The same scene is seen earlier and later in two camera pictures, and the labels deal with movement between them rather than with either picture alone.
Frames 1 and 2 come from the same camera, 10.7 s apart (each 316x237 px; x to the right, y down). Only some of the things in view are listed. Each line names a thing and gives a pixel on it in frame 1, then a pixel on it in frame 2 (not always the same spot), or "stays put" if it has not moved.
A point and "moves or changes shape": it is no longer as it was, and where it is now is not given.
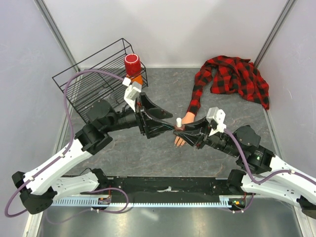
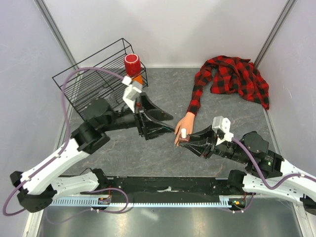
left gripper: (151, 127) stays put
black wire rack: (99, 77) stays put
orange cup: (138, 78) stays put
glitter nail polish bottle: (179, 129) moves or changes shape
